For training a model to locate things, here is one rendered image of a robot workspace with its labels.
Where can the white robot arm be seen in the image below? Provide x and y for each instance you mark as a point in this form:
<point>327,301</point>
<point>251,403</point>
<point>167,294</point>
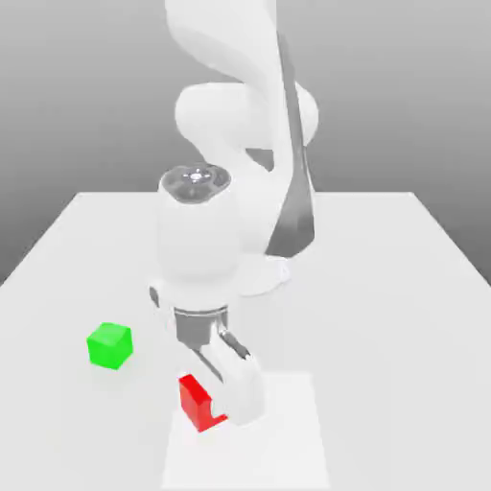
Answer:
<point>199,238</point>

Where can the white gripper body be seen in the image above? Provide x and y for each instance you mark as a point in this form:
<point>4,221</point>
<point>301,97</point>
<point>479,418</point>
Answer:
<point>239,387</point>

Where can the small green cube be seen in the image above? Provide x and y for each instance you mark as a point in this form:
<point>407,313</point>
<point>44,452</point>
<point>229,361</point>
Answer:
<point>109,345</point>

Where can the small red cube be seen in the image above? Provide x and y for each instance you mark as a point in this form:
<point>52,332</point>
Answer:
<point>193,401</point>

